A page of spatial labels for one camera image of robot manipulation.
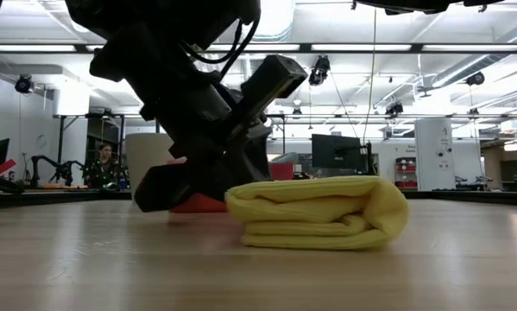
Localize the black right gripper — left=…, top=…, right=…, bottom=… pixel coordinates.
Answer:
left=354, top=0, right=506, bottom=16

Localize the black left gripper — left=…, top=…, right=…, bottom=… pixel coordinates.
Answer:
left=132, top=54, right=309, bottom=213

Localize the yellow microfiber towel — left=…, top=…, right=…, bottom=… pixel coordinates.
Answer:
left=224, top=175, right=412, bottom=251

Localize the pink plastic bin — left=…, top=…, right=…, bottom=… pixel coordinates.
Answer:
left=167, top=155, right=295, bottom=214

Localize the green plant in white pot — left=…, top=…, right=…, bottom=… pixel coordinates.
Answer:
left=124, top=132, right=176, bottom=194

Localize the person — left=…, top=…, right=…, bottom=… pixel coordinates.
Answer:
left=85, top=143, right=129, bottom=190

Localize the white cabinet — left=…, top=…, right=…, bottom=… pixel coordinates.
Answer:
left=414, top=117, right=457, bottom=192

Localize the red shelf unit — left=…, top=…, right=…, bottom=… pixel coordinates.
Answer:
left=394, top=155, right=417, bottom=189

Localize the red bar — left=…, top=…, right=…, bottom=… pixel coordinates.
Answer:
left=0, top=158, right=18, bottom=178

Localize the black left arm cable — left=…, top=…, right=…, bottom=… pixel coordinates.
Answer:
left=180, top=12, right=262, bottom=79

